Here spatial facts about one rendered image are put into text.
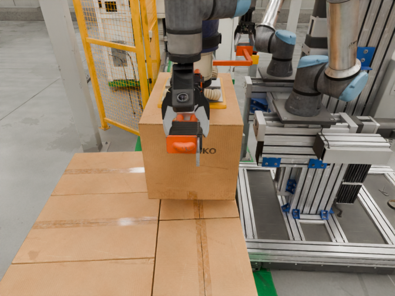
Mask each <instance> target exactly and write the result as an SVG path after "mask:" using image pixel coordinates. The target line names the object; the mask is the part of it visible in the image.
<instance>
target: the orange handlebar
mask: <svg viewBox="0 0 395 296"><path fill-rule="evenodd" d="M242 53H243V56H244V57H245V59H246V60H213V66H250V65H253V61H252V59H251V57H250V55H249V53H248V51H247V49H243V50H242ZM195 73H200V70H199V69H196V70H195ZM176 120H184V117H183V116H182V115H177V117H176ZM190 120H198V119H197V118H196V116H195V115H191V117H190ZM172 147H173V148H174V149H175V150H177V151H180V152H188V151H191V150H193V149H194V148H195V147H196V145H195V144H194V143H193V142H186V143H182V142H174V143H173V144H172Z"/></svg>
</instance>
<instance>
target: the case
mask: <svg viewBox="0 0 395 296"><path fill-rule="evenodd" d="M167 77H171V74H170V72H160V73H159V76H158V78H157V80H156V83H155V85H154V87H153V90H152V92H151V94H150V96H149V99H148V102H147V104H146V106H145V109H144V111H143V113H142V116H141V118H140V121H139V123H138V126H139V134H140V142H141V147H142V155H143V163H144V168H145V177H146V185H147V190H148V198H149V199H174V200H235V195H236V186H237V176H238V171H239V161H240V151H241V146H242V136H243V127H244V124H243V120H242V116H241V113H240V109H239V105H238V102H237V97H236V93H235V89H234V86H233V82H232V77H231V75H230V73H218V75H217V78H222V80H223V87H224V91H225V98H226V104H227V108H226V109H210V118H209V133H208V135H207V137H204V135H203V137H202V152H200V165H199V167H197V166H196V154H186V153H167V149H166V135H165V132H164V129H163V120H162V109H161V108H158V106H157V104H158V101H159V98H160V95H161V93H162V89H163V86H164V84H165V81H166V78H167Z"/></svg>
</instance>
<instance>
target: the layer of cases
mask: <svg viewBox="0 0 395 296"><path fill-rule="evenodd" d="M0 296H258V294H257V289H256V285H255V280H254V277H253V272H252V268H251V264H250V260H249V255H248V252H247V247H246V242H245V237H244V234H243V229H242V225H241V222H240V218H239V212H238V209H237V204H236V199H235V200H174V199H149V198H148V190H147V185H146V177H145V168H144V163H143V155H142V152H103V153H75V154H74V156H73V158H72V159H71V161H70V163H69V164H68V166H67V168H66V170H65V171H64V173H63V175H62V177H61V178H60V180H59V181H58V184H57V185H56V187H55V188H54V190H53V192H52V194H51V196H50V197H49V199H48V201H47V202H46V204H45V206H44V207H43V209H42V211H41V213H40V214H39V216H38V218H37V219H36V221H35V223H34V225H33V226H32V228H31V230H30V232H29V233H28V235H27V237H26V239H25V240H24V242H23V243H22V245H21V247H20V249H19V250H18V252H17V254H16V256H15V257H14V259H13V261H12V262H11V265H10V266H9V268H8V269H7V271H6V273H5V275H4V276H3V278H2V280H1V282H0Z"/></svg>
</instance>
